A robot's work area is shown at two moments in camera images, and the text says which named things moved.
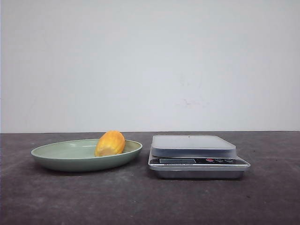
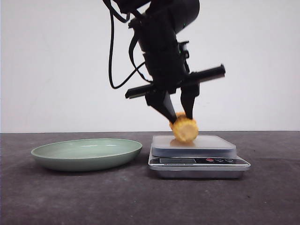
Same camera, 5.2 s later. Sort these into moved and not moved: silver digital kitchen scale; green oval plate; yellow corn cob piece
Moved: yellow corn cob piece
Not moved: green oval plate; silver digital kitchen scale
